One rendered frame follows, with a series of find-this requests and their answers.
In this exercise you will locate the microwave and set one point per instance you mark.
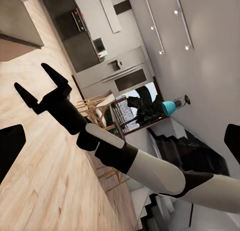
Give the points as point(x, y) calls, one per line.
point(100, 47)

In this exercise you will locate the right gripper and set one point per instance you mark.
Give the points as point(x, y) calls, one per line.
point(56, 103)

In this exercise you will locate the fridge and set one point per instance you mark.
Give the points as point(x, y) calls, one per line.
point(121, 74)

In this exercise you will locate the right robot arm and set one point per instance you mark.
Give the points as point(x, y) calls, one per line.
point(208, 190)

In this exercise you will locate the fixed window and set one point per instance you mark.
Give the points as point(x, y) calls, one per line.
point(136, 109)

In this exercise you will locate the oven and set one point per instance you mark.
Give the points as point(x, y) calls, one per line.
point(71, 24)

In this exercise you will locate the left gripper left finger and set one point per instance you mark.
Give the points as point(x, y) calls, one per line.
point(12, 140)

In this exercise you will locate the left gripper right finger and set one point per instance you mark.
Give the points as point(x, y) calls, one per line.
point(232, 140)

